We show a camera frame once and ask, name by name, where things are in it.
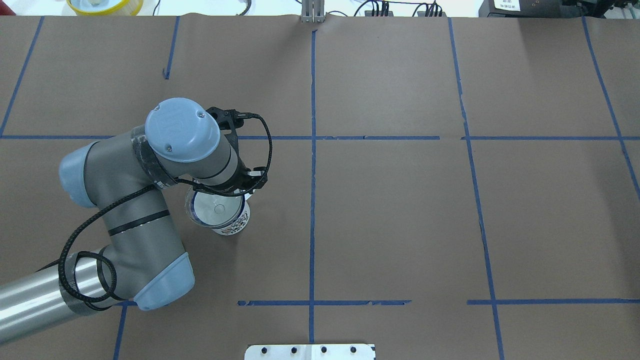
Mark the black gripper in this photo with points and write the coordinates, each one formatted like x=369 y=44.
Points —
x=243 y=174

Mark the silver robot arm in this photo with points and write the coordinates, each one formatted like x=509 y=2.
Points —
x=131 y=249

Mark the white enamel mug blue rim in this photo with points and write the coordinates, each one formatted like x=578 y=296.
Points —
x=239 y=224

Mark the yellow tape roll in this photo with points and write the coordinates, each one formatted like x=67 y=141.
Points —
x=99 y=8

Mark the black computer box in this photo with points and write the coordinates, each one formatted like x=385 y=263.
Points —
x=548 y=9

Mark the aluminium frame post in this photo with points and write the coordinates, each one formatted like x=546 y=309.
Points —
x=312 y=11

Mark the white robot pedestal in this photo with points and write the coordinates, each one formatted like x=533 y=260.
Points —
x=327 y=351

